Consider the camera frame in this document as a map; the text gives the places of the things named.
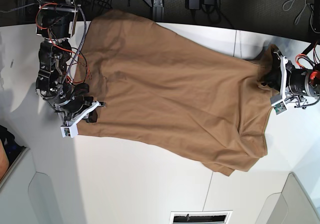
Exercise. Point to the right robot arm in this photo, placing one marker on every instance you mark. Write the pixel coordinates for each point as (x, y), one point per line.
(63, 69)

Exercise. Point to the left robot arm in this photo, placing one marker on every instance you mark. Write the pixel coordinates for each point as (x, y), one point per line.
(310, 52)

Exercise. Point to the aluminium frame post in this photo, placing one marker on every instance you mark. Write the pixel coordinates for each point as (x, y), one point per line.
(158, 10)

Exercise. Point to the brown t-shirt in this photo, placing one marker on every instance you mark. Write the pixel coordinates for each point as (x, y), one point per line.
(163, 89)

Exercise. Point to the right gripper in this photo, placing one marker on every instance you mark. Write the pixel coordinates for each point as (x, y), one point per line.
(77, 109)

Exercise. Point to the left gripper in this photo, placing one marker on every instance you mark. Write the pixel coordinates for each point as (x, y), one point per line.
(300, 86)

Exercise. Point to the grey bin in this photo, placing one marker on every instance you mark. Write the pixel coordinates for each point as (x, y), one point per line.
(26, 195)
(290, 206)

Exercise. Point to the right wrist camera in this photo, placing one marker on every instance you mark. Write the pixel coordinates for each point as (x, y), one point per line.
(69, 131)

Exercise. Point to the grey bin left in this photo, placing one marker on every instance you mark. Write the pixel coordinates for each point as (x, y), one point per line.
(26, 195)

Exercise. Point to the grey bin right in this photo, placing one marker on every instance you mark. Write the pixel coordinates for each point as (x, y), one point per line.
(290, 206)

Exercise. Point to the white floor vent grille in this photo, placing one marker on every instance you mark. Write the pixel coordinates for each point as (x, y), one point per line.
(200, 217)

